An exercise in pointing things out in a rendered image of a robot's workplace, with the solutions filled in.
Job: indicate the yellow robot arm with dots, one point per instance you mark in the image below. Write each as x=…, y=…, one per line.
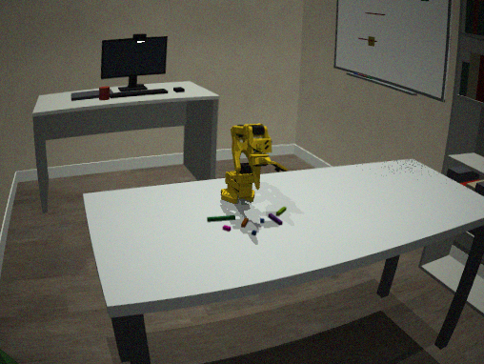
x=241, y=180

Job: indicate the lime green rod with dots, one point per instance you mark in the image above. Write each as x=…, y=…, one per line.
x=281, y=211

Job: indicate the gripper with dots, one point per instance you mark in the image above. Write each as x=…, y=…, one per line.
x=255, y=163

